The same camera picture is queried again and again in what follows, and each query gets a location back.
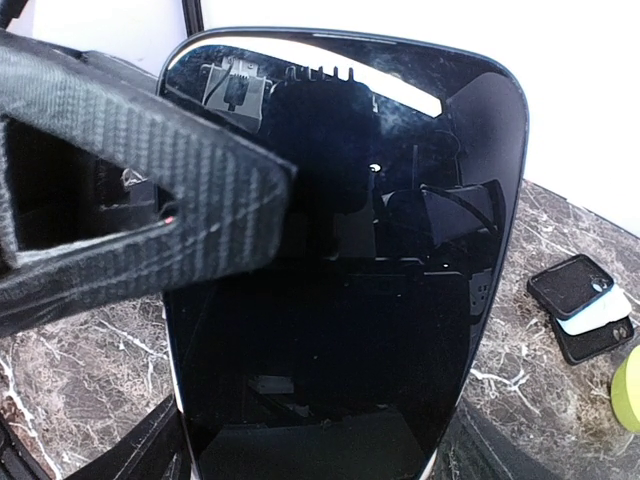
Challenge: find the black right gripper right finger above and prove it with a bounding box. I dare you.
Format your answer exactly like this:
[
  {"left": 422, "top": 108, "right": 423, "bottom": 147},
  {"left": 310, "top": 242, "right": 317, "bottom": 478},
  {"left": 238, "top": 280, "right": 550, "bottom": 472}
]
[{"left": 434, "top": 399, "right": 559, "bottom": 480}]

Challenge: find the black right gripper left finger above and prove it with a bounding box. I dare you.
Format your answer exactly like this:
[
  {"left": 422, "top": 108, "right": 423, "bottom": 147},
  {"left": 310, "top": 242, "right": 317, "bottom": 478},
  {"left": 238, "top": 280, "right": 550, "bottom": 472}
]
[{"left": 69, "top": 397, "right": 190, "bottom": 480}]

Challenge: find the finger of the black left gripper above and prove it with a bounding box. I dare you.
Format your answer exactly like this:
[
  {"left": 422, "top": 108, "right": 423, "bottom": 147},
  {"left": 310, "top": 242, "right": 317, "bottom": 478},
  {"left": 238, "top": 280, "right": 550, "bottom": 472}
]
[{"left": 1, "top": 32, "right": 295, "bottom": 336}]

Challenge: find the black smartphone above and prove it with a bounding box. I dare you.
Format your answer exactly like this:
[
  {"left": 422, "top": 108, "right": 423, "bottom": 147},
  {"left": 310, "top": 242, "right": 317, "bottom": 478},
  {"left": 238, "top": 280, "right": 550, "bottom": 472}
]
[{"left": 158, "top": 27, "right": 528, "bottom": 449}]

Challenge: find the black phone case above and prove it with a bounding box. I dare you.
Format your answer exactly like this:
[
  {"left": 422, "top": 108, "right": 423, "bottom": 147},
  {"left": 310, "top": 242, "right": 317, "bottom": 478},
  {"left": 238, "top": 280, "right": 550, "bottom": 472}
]
[
  {"left": 527, "top": 254, "right": 614, "bottom": 320},
  {"left": 551, "top": 317, "right": 634, "bottom": 366}
]

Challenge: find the pink phone case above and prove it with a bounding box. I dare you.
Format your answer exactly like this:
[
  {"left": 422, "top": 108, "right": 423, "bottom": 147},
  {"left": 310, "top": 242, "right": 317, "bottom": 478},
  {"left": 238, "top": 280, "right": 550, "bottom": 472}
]
[{"left": 165, "top": 294, "right": 438, "bottom": 479}]

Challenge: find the black phone case under stack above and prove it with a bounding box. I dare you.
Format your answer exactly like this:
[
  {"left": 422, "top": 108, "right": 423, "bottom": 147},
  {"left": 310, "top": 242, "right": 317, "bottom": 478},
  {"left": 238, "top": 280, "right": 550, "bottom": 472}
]
[{"left": 551, "top": 317, "right": 634, "bottom": 366}]

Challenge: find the light blue phone case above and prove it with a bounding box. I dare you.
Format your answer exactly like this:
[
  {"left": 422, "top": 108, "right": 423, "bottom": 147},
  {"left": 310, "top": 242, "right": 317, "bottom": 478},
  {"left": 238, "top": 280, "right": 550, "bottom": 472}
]
[{"left": 556, "top": 285, "right": 632, "bottom": 336}]

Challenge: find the lime green bowl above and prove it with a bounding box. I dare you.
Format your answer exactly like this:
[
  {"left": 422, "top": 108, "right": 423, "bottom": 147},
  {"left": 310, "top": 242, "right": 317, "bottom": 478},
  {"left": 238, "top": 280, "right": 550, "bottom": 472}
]
[{"left": 611, "top": 346, "right": 640, "bottom": 434}]

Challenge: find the black left corner post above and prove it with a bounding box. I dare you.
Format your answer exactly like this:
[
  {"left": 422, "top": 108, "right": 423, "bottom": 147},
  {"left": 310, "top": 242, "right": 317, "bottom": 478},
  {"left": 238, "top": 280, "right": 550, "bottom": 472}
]
[{"left": 181, "top": 0, "right": 205, "bottom": 37}]

